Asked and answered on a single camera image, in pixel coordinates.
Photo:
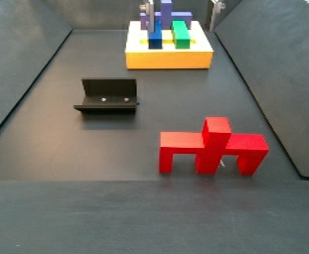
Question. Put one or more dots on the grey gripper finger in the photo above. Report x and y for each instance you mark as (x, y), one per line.
(218, 6)
(147, 17)

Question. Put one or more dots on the red cross-shaped block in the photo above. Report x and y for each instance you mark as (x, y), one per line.
(214, 142)

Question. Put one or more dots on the yellow base board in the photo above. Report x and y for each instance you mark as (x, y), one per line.
(167, 57)

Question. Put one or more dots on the purple cross-shaped block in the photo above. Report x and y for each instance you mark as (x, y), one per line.
(166, 15)

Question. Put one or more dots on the blue rectangular block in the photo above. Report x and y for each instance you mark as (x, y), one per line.
(155, 37)

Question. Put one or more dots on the green rectangular block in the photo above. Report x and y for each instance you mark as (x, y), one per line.
(180, 36)

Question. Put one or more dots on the black angle bracket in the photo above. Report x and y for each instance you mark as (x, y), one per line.
(108, 95)

